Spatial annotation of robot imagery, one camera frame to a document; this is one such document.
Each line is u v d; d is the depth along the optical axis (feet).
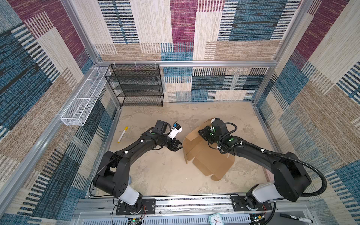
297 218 2.25
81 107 3.06
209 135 2.44
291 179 1.41
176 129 2.59
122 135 3.34
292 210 2.40
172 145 2.51
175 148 2.54
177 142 2.55
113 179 1.44
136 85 3.64
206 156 2.97
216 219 2.25
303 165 1.35
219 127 2.13
